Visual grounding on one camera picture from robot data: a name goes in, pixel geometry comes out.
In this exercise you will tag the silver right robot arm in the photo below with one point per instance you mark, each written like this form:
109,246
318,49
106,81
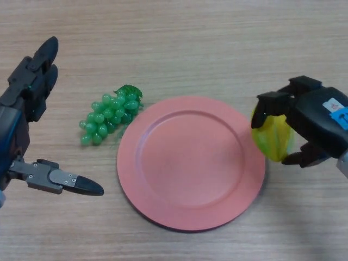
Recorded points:
344,166

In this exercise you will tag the yellow starfruit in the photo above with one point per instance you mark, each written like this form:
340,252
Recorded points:
272,138

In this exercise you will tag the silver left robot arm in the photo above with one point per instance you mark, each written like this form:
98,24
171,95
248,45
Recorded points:
1,199

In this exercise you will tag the green grape bunch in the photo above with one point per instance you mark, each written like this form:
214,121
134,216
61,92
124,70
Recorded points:
108,117

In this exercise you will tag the pink round plate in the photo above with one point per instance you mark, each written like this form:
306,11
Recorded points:
190,166

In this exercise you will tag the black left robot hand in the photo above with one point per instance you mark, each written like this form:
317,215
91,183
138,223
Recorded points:
19,89

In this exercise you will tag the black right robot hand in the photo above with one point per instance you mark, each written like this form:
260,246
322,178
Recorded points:
318,114

